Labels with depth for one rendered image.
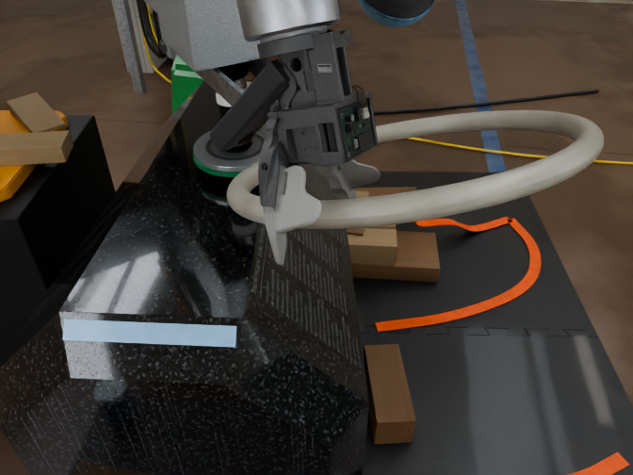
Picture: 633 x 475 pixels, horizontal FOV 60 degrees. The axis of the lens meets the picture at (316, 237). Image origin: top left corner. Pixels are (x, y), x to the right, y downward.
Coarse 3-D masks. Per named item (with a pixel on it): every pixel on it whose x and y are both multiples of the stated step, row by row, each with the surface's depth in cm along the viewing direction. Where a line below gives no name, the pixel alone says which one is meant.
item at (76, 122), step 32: (96, 128) 191; (96, 160) 191; (32, 192) 152; (64, 192) 168; (96, 192) 191; (0, 224) 144; (32, 224) 150; (64, 224) 168; (0, 256) 151; (32, 256) 151; (64, 256) 169; (0, 288) 159; (32, 288) 158; (0, 320) 167; (0, 352) 177
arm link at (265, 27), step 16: (240, 0) 48; (256, 0) 46; (272, 0) 46; (288, 0) 46; (304, 0) 46; (320, 0) 47; (336, 0) 49; (240, 16) 49; (256, 16) 47; (272, 16) 46; (288, 16) 46; (304, 16) 46; (320, 16) 47; (336, 16) 48; (256, 32) 47; (272, 32) 47; (288, 32) 48; (304, 32) 48; (320, 32) 49
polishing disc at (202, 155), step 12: (204, 144) 139; (252, 144) 139; (204, 156) 134; (216, 156) 134; (228, 156) 134; (240, 156) 134; (252, 156) 134; (216, 168) 132; (228, 168) 131; (240, 168) 131
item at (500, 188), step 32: (384, 128) 96; (416, 128) 95; (448, 128) 93; (480, 128) 90; (512, 128) 85; (544, 128) 79; (576, 128) 68; (544, 160) 55; (576, 160) 56; (416, 192) 53; (448, 192) 52; (480, 192) 52; (512, 192) 53; (320, 224) 56; (352, 224) 55; (384, 224) 54
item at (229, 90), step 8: (160, 40) 135; (160, 48) 137; (248, 64) 128; (256, 64) 123; (264, 64) 120; (200, 72) 125; (208, 72) 120; (216, 72) 116; (256, 72) 125; (208, 80) 122; (216, 80) 117; (224, 80) 112; (216, 88) 119; (224, 88) 114; (232, 88) 110; (240, 88) 109; (224, 96) 115; (232, 96) 111; (232, 104) 113; (264, 128) 101; (264, 136) 102
